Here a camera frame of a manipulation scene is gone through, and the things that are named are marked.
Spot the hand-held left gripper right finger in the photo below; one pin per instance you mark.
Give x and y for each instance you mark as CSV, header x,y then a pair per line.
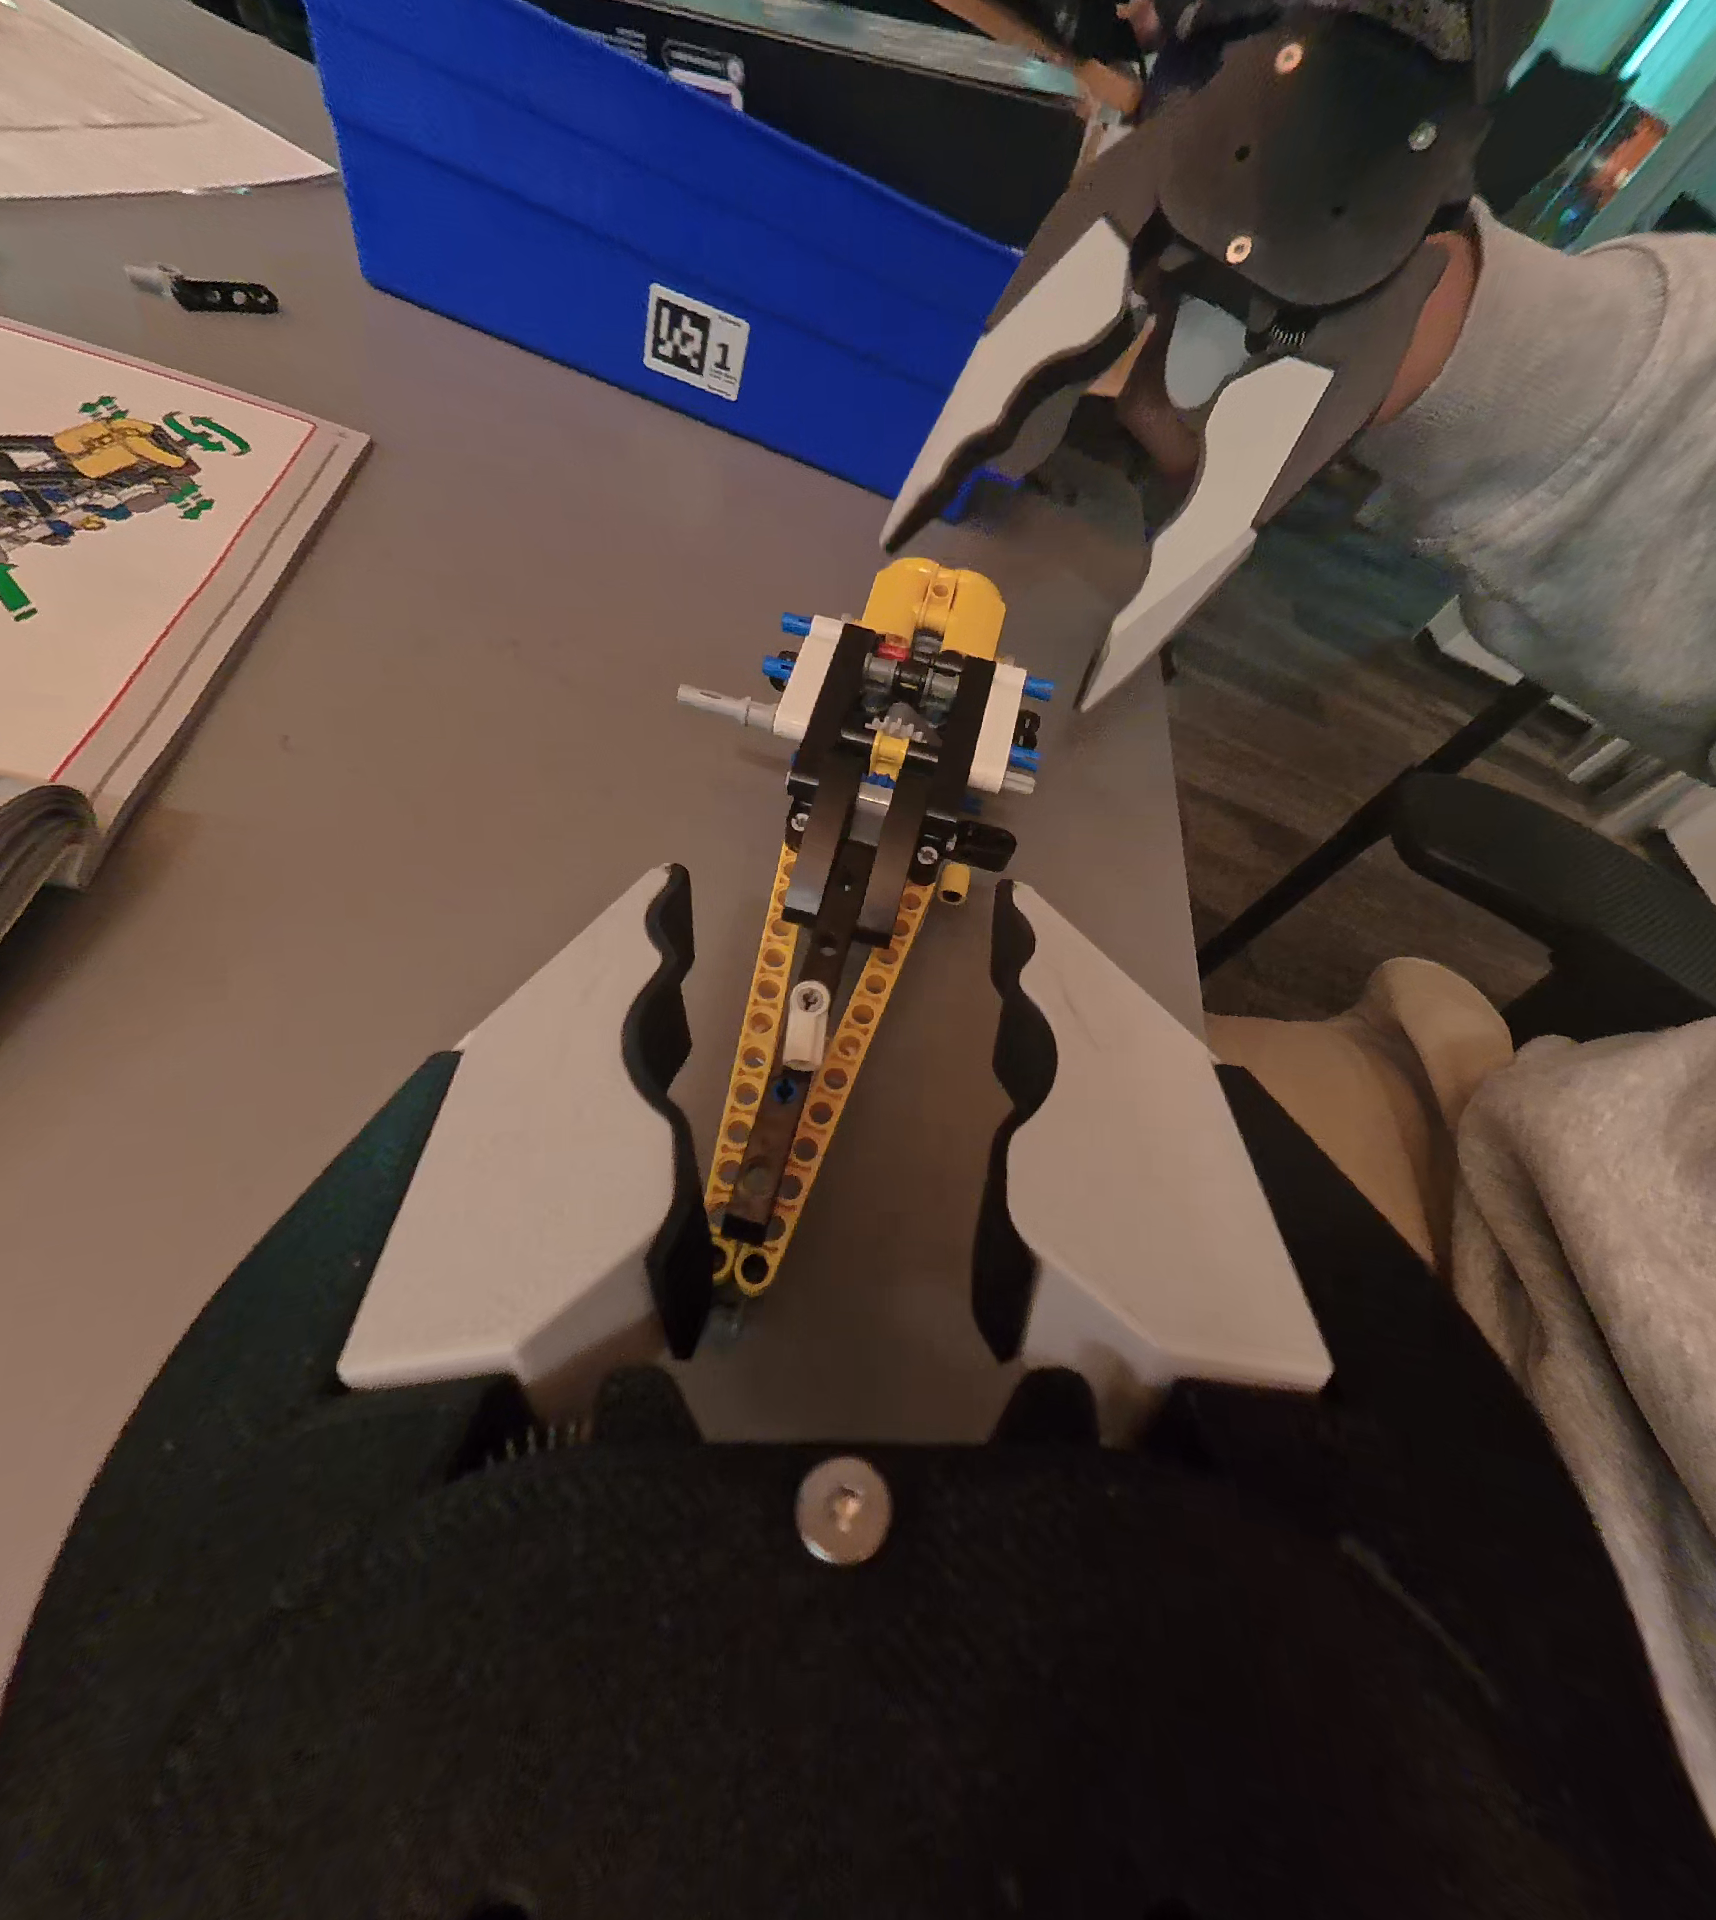
x,y
1158,1201

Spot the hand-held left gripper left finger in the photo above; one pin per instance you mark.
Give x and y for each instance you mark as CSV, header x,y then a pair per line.
x,y
528,1201

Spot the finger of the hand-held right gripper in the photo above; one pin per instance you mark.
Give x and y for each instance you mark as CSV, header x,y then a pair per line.
x,y
1248,464
1017,361

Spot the yellow and black lego model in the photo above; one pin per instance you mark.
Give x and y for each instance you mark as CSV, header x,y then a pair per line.
x,y
858,841

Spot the lego instruction booklet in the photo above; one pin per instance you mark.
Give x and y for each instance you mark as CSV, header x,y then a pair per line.
x,y
79,630

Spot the person's right forearm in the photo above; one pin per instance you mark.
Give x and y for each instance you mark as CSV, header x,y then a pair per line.
x,y
1622,481

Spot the short black lego beam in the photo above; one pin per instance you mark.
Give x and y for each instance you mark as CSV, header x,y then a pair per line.
x,y
228,296

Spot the grey lego connector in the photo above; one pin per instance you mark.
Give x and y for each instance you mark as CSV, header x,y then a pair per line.
x,y
156,281

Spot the person's right hand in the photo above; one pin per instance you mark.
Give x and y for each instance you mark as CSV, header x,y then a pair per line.
x,y
1450,323

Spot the person's beige trouser legs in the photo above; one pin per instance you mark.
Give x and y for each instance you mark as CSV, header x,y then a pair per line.
x,y
1399,1080

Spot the white printed tag sticker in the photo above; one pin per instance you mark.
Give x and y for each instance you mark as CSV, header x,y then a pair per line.
x,y
696,343

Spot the blue plastic bin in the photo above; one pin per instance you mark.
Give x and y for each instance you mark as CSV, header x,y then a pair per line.
x,y
528,180

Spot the black office chair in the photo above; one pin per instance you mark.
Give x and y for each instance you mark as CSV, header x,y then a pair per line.
x,y
1593,901

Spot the person's grey sweatshirt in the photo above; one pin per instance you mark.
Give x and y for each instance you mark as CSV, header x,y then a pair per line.
x,y
1669,1351

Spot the white paper sheet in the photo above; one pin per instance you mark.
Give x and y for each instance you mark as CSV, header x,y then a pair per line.
x,y
79,105

